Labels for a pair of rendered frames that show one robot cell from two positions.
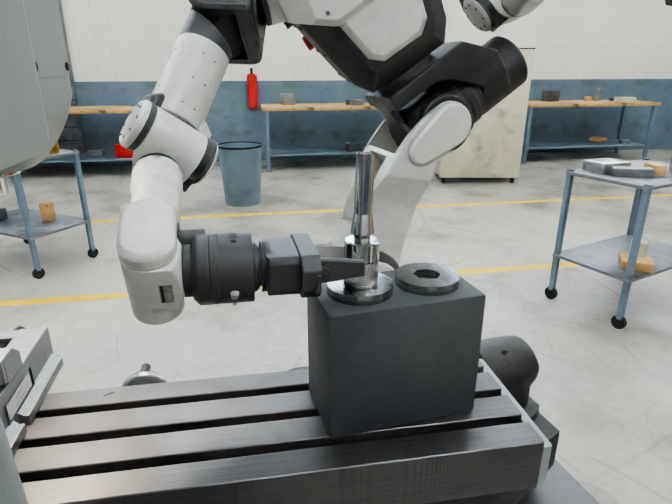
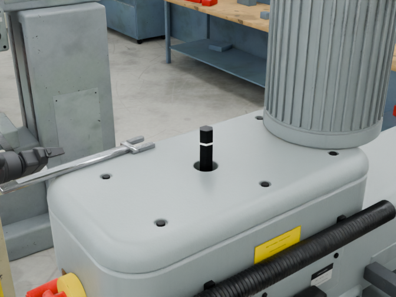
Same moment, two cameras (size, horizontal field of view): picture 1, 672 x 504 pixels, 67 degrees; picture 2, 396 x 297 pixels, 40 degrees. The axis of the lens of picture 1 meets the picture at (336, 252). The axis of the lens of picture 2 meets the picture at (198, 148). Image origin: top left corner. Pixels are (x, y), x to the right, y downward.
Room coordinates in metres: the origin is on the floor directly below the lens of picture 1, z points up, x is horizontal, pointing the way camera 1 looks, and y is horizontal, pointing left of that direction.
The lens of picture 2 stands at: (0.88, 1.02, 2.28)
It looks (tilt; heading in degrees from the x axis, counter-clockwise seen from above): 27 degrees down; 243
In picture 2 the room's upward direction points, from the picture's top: straight up
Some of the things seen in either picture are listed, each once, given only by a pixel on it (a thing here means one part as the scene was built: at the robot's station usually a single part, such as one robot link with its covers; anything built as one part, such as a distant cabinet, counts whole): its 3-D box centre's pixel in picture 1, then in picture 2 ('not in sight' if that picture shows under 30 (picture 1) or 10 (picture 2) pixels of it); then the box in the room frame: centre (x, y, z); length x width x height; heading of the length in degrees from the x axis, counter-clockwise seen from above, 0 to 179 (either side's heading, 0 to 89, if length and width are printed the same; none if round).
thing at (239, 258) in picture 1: (267, 267); not in sight; (0.60, 0.09, 1.17); 0.13 x 0.12 x 0.10; 12
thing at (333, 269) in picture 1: (341, 270); not in sight; (0.59, -0.01, 1.17); 0.06 x 0.02 x 0.03; 102
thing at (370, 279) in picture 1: (360, 264); not in sight; (0.62, -0.03, 1.17); 0.05 x 0.05 x 0.05
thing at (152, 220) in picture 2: not in sight; (213, 207); (0.53, 0.39, 1.81); 0.47 x 0.26 x 0.16; 10
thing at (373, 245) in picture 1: (361, 243); not in sight; (0.62, -0.03, 1.20); 0.05 x 0.05 x 0.01
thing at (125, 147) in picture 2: not in sight; (79, 163); (0.72, 0.31, 1.89); 0.24 x 0.04 x 0.01; 12
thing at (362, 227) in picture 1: (363, 197); not in sight; (0.63, -0.04, 1.26); 0.03 x 0.03 x 0.11
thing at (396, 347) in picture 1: (391, 341); not in sight; (0.64, -0.08, 1.04); 0.22 x 0.12 x 0.20; 107
